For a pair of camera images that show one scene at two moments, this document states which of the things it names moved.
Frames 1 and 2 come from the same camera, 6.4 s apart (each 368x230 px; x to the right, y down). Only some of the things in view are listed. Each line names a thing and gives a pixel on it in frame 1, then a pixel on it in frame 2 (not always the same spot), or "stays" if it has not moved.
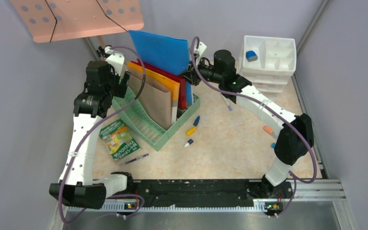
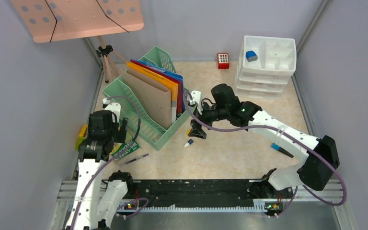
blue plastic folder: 170,54 → 173,75
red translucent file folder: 182,97 stays
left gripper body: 118,89 → 119,135
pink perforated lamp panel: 51,20 stays
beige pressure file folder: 154,97 stays
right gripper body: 207,72 → 209,114
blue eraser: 251,56 stays
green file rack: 143,121 stays
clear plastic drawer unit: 268,63 stays
